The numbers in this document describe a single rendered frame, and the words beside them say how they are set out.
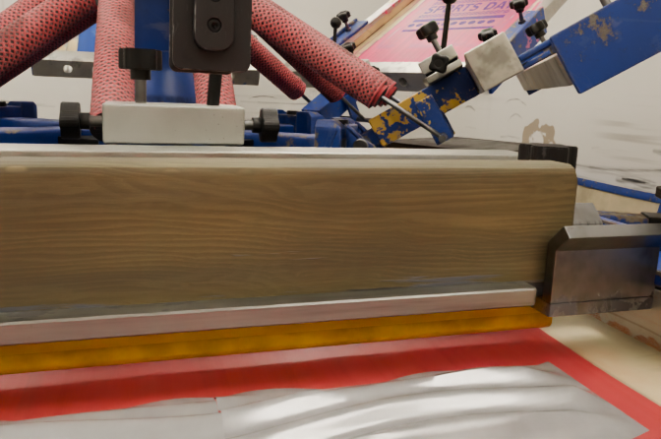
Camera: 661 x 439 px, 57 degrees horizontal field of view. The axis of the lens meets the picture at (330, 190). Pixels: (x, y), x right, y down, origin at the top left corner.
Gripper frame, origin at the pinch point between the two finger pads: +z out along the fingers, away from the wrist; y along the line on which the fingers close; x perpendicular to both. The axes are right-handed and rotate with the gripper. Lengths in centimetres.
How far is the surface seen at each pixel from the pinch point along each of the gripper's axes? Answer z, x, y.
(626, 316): 15.2, 25.7, 0.0
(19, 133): 11, -21, -70
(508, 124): 15, 195, -283
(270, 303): 12.5, 3.0, 2.1
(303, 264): 10.9, 4.8, 1.0
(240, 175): 6.6, 1.6, 1.1
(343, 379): 16.5, 6.8, 2.5
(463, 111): 10, 194, -335
